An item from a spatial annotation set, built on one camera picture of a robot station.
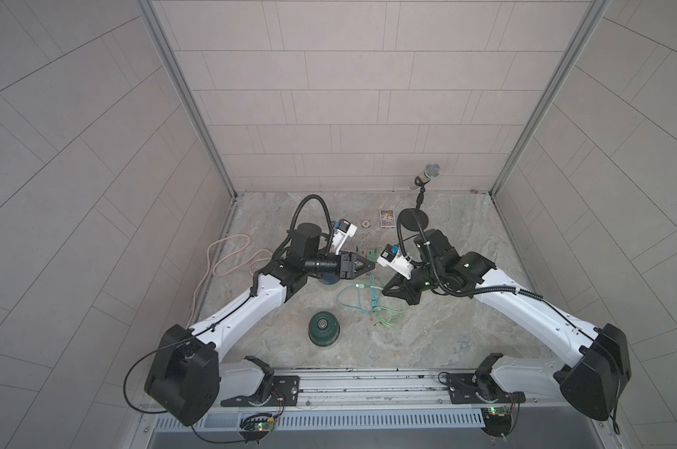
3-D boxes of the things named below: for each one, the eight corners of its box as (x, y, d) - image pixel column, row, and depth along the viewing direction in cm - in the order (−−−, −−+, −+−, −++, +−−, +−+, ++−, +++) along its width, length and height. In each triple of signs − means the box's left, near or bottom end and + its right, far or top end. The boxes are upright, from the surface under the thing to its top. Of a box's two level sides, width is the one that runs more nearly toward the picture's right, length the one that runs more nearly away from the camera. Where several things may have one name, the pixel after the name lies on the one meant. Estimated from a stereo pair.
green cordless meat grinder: (312, 351, 79) (307, 340, 71) (314, 324, 84) (310, 311, 76) (339, 351, 79) (338, 340, 71) (340, 324, 84) (339, 311, 76)
